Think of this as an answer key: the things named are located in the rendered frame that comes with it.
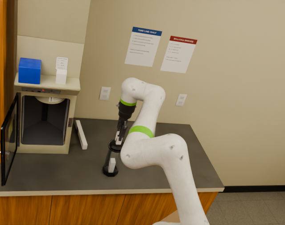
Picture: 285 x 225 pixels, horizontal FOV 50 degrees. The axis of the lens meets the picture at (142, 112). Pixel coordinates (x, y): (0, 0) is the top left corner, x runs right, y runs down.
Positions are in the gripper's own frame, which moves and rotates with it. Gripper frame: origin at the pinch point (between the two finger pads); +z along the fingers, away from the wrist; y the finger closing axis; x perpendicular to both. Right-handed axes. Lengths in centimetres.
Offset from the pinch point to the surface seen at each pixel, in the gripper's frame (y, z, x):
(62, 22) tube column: -15, -59, -38
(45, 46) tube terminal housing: -15, -45, -45
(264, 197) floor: -50, 122, 206
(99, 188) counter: 13.3, 28.2, -8.6
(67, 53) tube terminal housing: -15, -43, -33
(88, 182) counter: 9.1, 28.2, -14.9
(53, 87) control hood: -3.4, -28.6, -39.4
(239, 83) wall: -58, -15, 110
